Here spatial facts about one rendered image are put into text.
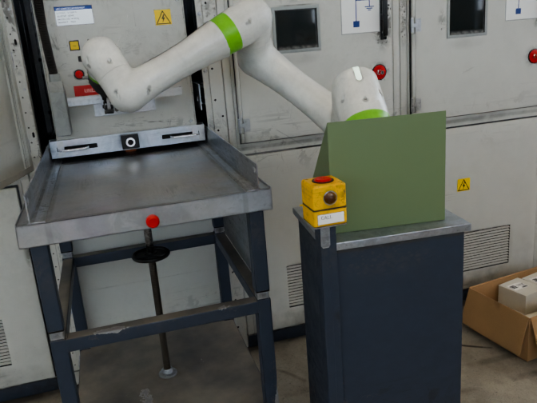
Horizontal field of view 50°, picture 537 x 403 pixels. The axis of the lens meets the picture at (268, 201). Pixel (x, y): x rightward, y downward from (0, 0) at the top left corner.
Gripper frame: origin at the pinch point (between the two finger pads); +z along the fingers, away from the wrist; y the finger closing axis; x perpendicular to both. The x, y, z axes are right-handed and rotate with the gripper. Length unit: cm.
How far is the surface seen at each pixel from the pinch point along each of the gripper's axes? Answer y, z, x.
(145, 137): 7.7, 11.7, 11.2
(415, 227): 66, -59, 67
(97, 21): -28.0, -7.5, 0.9
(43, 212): 44, -40, -20
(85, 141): 6.9, 11.2, -9.7
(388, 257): 72, -57, 59
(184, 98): -3.2, 6.8, 26.9
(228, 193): 48, -46, 26
